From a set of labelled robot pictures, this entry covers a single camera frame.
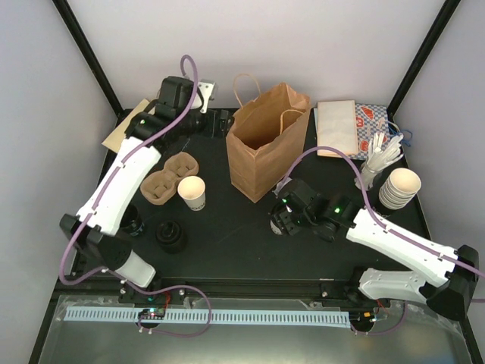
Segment brown kraft paper bag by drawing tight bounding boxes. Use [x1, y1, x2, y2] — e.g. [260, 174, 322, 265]
[226, 83, 311, 203]

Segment white paper cup black print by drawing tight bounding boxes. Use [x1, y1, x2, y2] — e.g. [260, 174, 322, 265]
[270, 202, 295, 235]

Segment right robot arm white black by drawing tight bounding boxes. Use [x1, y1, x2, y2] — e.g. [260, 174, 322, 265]
[271, 179, 478, 321]

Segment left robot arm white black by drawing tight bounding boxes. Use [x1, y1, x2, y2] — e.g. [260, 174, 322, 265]
[60, 76, 231, 303]

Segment stacked pulp cup carriers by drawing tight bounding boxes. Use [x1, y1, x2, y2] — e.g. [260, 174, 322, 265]
[140, 152, 199, 206]

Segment white paper bag brown trim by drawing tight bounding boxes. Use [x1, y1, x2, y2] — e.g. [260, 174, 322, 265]
[315, 100, 358, 156]

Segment bundle of white straws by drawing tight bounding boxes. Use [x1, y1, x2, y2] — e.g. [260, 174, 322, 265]
[355, 132, 404, 191]

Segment stack of white paper cups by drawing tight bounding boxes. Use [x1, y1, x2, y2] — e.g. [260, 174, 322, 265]
[376, 168, 421, 213]

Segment black lid stack left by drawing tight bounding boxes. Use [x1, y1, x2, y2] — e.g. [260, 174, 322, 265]
[155, 221, 187, 254]

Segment blue checkered paper bag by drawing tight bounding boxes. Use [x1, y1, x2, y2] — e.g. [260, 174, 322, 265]
[349, 103, 412, 160]

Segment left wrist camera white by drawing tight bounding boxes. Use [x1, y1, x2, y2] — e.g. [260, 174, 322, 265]
[192, 80, 217, 114]

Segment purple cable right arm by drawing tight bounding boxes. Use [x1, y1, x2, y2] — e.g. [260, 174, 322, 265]
[278, 146, 485, 337]

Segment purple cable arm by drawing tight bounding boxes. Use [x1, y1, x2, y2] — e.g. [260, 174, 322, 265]
[278, 146, 485, 337]
[59, 54, 212, 338]

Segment black frame post left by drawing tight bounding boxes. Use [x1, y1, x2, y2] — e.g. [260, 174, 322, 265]
[52, 0, 124, 118]

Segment black frame post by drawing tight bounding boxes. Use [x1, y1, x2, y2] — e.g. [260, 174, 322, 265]
[52, 0, 124, 118]
[386, 0, 461, 119]

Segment tan paper bag with handles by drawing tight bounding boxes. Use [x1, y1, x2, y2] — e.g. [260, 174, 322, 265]
[102, 99, 150, 153]

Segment light blue cable duct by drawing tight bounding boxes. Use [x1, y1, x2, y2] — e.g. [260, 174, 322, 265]
[64, 306, 350, 328]

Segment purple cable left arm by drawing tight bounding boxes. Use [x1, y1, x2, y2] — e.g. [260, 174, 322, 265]
[59, 54, 212, 338]

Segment black frame post right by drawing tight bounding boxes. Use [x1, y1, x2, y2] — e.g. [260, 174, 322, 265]
[386, 0, 461, 119]

